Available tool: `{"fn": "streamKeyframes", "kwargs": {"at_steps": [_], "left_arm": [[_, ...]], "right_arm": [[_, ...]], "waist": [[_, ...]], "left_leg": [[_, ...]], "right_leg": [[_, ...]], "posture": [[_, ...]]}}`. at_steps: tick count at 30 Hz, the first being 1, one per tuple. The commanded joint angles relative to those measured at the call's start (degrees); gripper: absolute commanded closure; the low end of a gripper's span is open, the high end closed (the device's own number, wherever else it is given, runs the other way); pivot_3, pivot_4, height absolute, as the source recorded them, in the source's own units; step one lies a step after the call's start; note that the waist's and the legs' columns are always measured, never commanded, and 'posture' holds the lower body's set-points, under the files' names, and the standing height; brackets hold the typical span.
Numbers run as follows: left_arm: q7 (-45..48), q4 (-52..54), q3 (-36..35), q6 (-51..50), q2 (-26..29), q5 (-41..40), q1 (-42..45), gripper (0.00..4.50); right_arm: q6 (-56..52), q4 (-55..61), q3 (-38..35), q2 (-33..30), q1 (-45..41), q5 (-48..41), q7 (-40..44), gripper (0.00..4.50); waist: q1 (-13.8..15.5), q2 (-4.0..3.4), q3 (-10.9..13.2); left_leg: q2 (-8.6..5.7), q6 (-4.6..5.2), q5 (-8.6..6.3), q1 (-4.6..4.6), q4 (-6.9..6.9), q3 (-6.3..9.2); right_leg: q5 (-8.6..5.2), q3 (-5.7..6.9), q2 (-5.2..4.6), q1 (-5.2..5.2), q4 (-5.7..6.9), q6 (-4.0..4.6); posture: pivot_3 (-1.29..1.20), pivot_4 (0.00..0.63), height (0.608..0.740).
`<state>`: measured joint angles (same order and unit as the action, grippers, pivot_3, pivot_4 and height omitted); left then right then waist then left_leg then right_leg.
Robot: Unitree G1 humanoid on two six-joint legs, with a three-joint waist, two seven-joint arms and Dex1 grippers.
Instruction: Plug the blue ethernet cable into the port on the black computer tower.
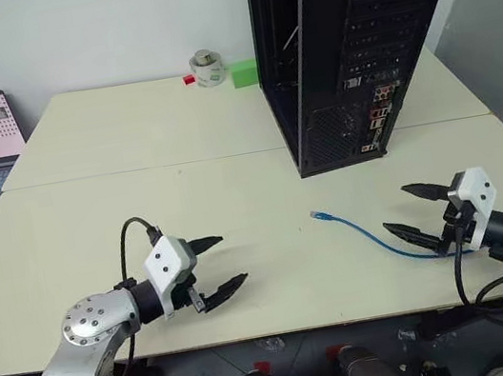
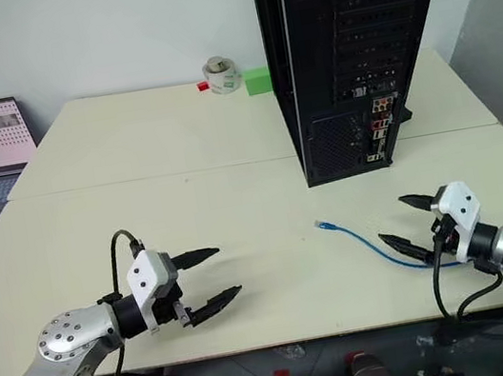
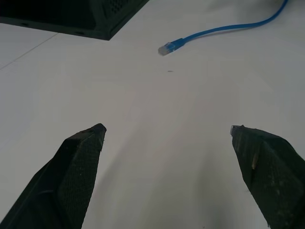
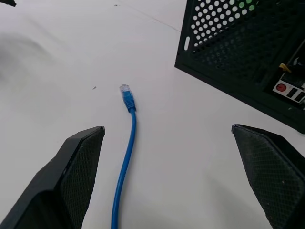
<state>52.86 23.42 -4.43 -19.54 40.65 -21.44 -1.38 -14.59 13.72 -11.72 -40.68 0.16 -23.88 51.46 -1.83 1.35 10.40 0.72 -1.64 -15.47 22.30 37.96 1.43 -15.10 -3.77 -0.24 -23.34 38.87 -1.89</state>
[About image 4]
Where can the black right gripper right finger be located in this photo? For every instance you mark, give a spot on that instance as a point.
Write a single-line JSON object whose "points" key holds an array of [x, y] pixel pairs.
{"points": [[269, 174]]}

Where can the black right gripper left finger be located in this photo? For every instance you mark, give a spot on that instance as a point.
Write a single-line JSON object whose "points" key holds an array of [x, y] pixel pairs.
{"points": [[69, 176]]}

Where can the small black object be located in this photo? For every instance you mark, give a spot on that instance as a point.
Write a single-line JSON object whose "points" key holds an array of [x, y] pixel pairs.
{"points": [[8, 2]]}

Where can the black perforated computer case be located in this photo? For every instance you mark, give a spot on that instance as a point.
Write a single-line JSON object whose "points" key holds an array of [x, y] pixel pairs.
{"points": [[240, 47]]}

